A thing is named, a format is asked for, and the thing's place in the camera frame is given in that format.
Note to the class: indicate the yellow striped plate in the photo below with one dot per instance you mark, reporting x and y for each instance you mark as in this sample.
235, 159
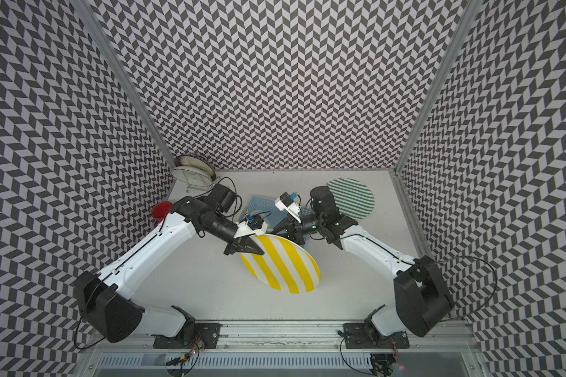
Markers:
284, 265

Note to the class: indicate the green striped plate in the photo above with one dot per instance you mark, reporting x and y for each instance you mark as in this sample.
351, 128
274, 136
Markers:
353, 198

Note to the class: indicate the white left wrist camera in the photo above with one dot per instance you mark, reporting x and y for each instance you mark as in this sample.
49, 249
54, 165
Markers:
253, 225

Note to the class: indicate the red cup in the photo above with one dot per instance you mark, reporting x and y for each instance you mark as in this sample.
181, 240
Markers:
161, 210

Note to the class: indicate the light blue plastic basket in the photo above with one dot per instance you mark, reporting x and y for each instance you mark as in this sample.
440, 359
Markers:
259, 205

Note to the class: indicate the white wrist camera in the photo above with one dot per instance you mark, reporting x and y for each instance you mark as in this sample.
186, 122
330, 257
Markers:
287, 202
253, 225

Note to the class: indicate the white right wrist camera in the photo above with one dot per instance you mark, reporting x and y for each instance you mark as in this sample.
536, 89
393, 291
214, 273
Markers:
287, 202

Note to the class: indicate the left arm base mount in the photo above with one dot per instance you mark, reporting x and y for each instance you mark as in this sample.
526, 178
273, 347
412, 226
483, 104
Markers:
205, 334

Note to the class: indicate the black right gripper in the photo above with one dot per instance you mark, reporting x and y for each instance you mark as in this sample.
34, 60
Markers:
288, 225

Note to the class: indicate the aluminium front rail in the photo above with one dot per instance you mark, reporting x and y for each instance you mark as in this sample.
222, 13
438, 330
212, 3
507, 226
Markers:
262, 336

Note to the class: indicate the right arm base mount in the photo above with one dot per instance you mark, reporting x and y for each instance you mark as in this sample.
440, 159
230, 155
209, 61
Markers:
360, 336

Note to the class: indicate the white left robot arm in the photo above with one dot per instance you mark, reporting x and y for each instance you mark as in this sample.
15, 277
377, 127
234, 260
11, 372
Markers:
104, 298

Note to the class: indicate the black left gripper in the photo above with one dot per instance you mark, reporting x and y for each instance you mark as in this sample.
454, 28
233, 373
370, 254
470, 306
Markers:
241, 245

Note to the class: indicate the white plate in rack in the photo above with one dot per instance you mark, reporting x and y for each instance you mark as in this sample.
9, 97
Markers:
191, 176

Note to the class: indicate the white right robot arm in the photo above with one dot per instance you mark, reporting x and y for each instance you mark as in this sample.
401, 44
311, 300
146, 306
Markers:
421, 296

